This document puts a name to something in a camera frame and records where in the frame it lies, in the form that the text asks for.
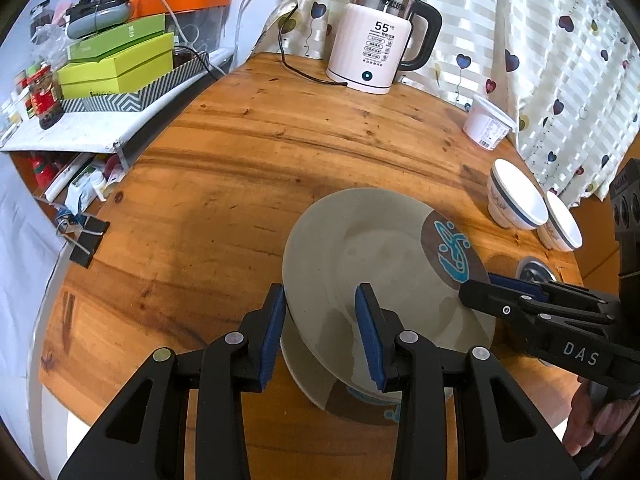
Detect top green box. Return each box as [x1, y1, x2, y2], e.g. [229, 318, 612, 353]
[67, 14, 166, 62]

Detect beige plate blue motif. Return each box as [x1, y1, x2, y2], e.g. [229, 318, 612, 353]
[280, 313, 400, 426]

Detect zigzag pattern tray box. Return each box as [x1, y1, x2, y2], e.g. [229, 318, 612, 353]
[62, 51, 209, 113]

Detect black binder clip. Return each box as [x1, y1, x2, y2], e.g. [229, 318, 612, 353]
[54, 211, 111, 269]

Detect stainless steel bowl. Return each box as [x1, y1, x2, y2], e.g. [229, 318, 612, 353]
[515, 257, 556, 283]

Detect large white bowl blue rim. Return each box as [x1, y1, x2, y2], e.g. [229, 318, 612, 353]
[487, 158, 549, 231]

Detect heart pattern curtain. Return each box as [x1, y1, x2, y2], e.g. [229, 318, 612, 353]
[256, 0, 639, 206]

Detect small white bowl blue rim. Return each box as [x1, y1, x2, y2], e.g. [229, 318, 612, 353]
[537, 191, 582, 252]

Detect white plastic tub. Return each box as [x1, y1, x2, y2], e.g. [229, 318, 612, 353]
[462, 94, 515, 151]

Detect lower lime green box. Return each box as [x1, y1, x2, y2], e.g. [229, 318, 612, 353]
[56, 32, 174, 100]

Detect white shelf board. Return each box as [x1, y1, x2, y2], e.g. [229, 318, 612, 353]
[1, 72, 212, 154]

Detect white charging cable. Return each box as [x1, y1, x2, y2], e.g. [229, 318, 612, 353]
[136, 0, 229, 76]

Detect orange lid clear storage box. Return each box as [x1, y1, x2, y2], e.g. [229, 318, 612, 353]
[131, 0, 231, 53]

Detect black kettle power cable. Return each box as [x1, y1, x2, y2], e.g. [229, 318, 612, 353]
[276, 4, 350, 87]

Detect white electric kettle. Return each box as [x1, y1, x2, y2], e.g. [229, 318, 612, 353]
[326, 0, 442, 94]

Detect person's right hand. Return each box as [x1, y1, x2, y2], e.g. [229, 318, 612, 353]
[562, 377, 639, 456]

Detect red lid spice jar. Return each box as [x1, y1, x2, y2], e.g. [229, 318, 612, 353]
[27, 65, 64, 130]

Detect grey black device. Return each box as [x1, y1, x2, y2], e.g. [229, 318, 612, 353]
[65, 0, 134, 40]

